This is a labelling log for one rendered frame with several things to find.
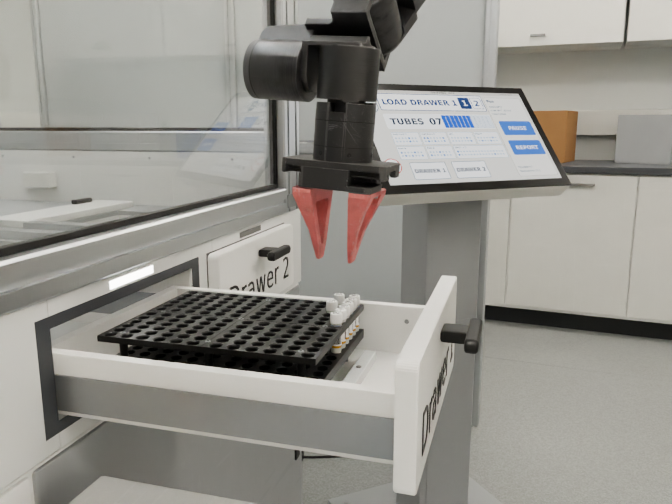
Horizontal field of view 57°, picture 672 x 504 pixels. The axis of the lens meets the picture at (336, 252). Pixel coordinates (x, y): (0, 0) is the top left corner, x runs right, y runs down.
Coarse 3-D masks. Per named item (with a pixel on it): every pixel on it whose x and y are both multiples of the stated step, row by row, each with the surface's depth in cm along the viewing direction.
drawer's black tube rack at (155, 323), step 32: (128, 320) 64; (160, 320) 64; (192, 320) 65; (224, 320) 65; (256, 320) 64; (288, 320) 65; (320, 320) 65; (128, 352) 64; (160, 352) 63; (192, 352) 63; (224, 352) 56; (256, 352) 55; (288, 352) 56
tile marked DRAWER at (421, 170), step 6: (408, 162) 135; (414, 162) 136; (420, 162) 137; (426, 162) 137; (432, 162) 138; (438, 162) 138; (444, 162) 139; (414, 168) 135; (420, 168) 136; (426, 168) 136; (432, 168) 137; (438, 168) 137; (444, 168) 138; (414, 174) 134; (420, 174) 135; (426, 174) 135; (432, 174) 136; (438, 174) 136; (444, 174) 137
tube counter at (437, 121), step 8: (432, 120) 145; (440, 120) 146; (448, 120) 147; (456, 120) 148; (464, 120) 149; (472, 120) 150; (480, 120) 151; (488, 120) 152; (432, 128) 143; (440, 128) 144; (448, 128) 145; (456, 128) 146; (464, 128) 147; (472, 128) 148; (480, 128) 149; (488, 128) 150
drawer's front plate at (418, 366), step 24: (456, 288) 72; (432, 312) 58; (432, 336) 52; (408, 360) 46; (432, 360) 53; (408, 384) 46; (432, 384) 54; (408, 408) 46; (432, 408) 55; (408, 432) 46; (432, 432) 56; (408, 456) 47; (408, 480) 47
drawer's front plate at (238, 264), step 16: (288, 224) 110; (256, 240) 96; (272, 240) 102; (288, 240) 109; (208, 256) 84; (224, 256) 85; (240, 256) 90; (256, 256) 96; (288, 256) 109; (208, 272) 84; (224, 272) 86; (240, 272) 91; (256, 272) 96; (288, 272) 110; (224, 288) 86; (240, 288) 91; (256, 288) 97; (272, 288) 103
